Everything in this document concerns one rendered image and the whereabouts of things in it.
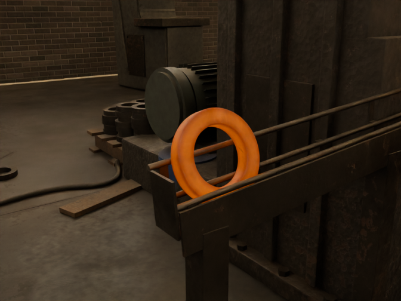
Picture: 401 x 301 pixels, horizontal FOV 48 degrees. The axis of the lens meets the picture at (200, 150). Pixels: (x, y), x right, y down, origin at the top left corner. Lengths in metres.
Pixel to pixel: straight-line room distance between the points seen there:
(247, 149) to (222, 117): 0.08
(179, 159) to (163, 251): 1.14
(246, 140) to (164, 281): 0.94
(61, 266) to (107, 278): 0.21
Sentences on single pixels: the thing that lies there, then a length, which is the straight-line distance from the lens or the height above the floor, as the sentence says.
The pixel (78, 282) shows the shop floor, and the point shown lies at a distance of 1.77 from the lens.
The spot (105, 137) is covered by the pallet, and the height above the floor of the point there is 0.14.
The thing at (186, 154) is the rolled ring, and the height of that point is 0.70.
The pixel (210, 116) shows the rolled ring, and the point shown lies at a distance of 0.84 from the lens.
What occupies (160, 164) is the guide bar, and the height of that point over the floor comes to 0.68.
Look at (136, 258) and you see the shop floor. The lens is 1.87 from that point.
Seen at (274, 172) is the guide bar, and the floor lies 0.64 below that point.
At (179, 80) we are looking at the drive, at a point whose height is 0.63.
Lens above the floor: 0.93
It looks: 17 degrees down
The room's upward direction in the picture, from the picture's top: straight up
